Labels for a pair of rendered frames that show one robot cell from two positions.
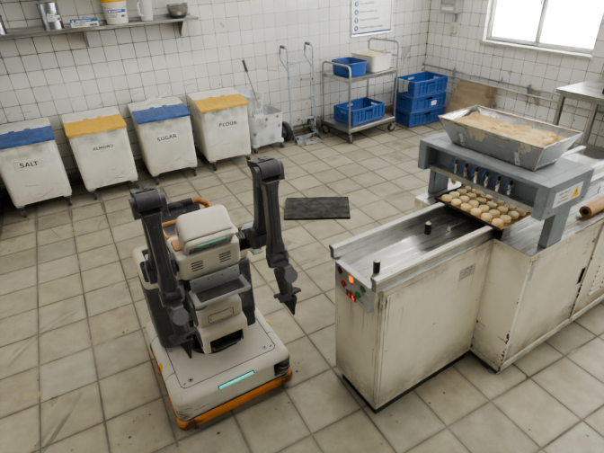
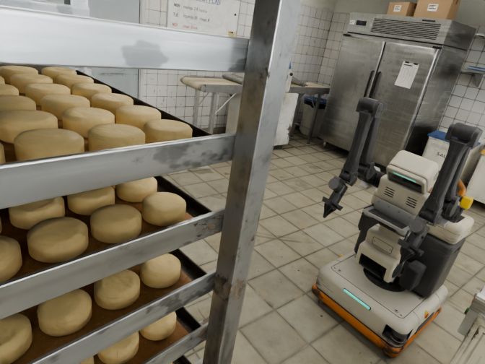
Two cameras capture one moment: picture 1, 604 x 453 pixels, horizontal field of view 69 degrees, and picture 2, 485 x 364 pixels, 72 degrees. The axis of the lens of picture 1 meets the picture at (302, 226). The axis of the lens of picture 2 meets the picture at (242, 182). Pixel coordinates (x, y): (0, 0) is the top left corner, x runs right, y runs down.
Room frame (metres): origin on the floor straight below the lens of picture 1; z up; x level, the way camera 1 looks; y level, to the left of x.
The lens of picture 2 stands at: (0.28, -0.98, 1.61)
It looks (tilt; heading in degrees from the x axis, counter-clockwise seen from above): 24 degrees down; 75
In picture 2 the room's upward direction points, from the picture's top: 9 degrees clockwise
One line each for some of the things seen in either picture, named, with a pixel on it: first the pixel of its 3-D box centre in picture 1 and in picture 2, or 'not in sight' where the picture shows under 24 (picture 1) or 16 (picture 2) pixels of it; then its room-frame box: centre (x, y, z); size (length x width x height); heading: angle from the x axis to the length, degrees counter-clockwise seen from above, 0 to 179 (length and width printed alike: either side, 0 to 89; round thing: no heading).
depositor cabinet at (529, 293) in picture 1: (526, 250); not in sight; (2.20, -1.37, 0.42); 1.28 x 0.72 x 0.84; 121
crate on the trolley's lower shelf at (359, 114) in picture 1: (359, 111); not in sight; (5.68, -0.83, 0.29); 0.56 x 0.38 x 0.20; 125
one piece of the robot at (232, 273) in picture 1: (218, 294); (387, 224); (1.50, 0.38, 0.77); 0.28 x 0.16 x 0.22; 118
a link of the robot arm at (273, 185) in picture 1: (272, 216); (445, 176); (1.45, 0.11, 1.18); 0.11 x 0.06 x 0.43; 118
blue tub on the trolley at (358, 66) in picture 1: (349, 66); not in sight; (5.55, -0.67, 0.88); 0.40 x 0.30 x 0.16; 30
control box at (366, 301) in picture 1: (354, 285); (478, 307); (1.51, -0.22, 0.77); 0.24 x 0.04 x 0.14; 31
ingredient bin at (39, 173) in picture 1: (33, 166); (447, 162); (4.07, 2.62, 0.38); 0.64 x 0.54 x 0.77; 29
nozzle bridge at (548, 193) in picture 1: (492, 183); not in sight; (1.96, -0.96, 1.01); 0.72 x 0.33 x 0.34; 31
